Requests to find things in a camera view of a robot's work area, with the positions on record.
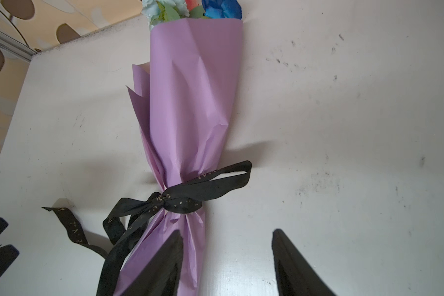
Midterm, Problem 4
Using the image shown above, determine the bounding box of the pink fake rose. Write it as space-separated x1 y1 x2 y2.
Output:
185 0 205 19

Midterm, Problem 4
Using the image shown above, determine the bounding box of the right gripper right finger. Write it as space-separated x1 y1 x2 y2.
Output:
272 229 334 296

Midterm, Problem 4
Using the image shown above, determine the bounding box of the pink purple wrapping paper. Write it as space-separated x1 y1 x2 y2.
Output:
115 18 243 296

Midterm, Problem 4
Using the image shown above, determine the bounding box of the blue fake rose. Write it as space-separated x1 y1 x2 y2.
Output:
202 0 242 20

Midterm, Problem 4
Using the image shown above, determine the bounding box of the pale green fake flower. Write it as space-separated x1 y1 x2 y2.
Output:
141 0 189 30

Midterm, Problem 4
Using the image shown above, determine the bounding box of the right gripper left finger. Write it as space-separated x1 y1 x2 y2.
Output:
122 230 184 296

